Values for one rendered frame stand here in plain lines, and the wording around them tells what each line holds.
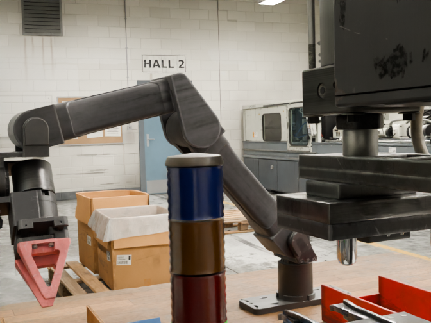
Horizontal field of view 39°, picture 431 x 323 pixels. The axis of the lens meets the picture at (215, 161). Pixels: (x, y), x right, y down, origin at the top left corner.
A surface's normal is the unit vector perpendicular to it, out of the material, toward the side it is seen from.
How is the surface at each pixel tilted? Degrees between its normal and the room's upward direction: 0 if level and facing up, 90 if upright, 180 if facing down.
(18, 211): 57
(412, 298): 90
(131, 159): 90
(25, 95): 90
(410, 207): 90
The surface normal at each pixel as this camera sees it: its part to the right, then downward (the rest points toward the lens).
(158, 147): 0.35, 0.04
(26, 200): 0.31, -0.51
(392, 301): -0.91, 0.04
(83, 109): 0.54, -0.06
